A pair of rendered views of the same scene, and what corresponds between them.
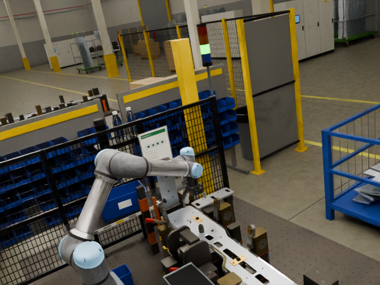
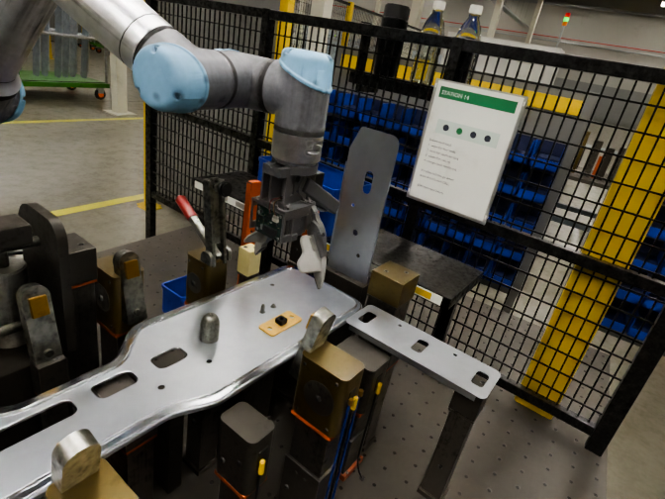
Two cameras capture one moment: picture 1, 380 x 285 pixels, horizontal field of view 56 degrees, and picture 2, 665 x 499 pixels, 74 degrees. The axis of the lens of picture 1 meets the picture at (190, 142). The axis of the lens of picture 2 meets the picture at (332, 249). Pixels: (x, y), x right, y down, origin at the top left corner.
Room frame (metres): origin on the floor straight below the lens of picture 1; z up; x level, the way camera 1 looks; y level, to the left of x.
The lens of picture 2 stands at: (1.60, -0.58, 1.48)
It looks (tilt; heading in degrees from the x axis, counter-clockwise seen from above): 24 degrees down; 59
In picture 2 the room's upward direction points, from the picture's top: 11 degrees clockwise
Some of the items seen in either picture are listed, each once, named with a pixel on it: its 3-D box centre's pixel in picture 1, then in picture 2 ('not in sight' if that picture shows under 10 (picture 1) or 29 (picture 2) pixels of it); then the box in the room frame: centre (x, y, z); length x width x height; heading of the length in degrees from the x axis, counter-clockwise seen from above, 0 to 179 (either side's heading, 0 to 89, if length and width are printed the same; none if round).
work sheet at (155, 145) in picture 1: (156, 150); (461, 151); (2.40, 0.25, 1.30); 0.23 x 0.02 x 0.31; 117
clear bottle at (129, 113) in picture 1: (131, 121); (464, 49); (2.44, 0.38, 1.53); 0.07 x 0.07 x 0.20
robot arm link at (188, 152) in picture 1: (187, 158); (302, 92); (1.86, 0.03, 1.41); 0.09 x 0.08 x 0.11; 131
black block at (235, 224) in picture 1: (238, 246); (244, 498); (1.77, -0.17, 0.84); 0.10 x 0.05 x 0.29; 117
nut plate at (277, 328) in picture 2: (197, 218); (281, 321); (1.89, 0.04, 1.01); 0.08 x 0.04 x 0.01; 27
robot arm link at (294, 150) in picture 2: not in sight; (298, 148); (1.87, 0.02, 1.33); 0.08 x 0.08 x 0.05
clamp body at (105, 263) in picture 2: not in sight; (117, 347); (1.62, 0.19, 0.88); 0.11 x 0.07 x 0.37; 117
